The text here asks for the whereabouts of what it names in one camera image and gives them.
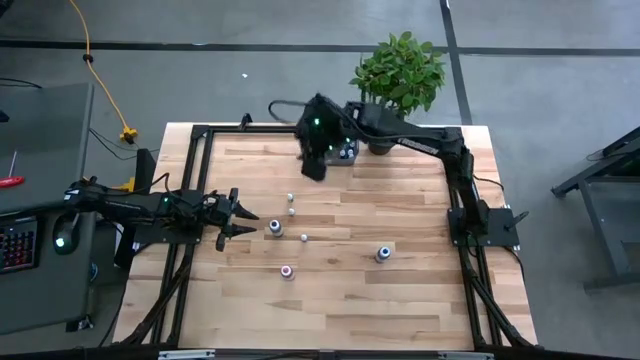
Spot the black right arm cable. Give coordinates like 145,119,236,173
267,98,309,126

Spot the dark grey side table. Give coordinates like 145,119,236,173
549,124,640,291

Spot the black backlit keyboard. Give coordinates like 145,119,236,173
0,215,42,275

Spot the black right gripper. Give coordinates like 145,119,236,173
299,124,351,183

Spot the grey desk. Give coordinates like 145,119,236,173
0,82,119,336

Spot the clear plastic bin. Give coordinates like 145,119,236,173
298,122,360,167

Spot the potted green plant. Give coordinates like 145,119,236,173
348,30,447,156

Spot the silver bracket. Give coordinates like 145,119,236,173
158,349,216,360
438,351,495,360

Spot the yellow extension cable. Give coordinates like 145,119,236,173
67,0,139,146

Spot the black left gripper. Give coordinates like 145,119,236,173
202,187,260,251

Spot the black computer mouse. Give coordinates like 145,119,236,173
52,213,81,256

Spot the red-handled screwdriver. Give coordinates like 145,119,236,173
0,151,26,190

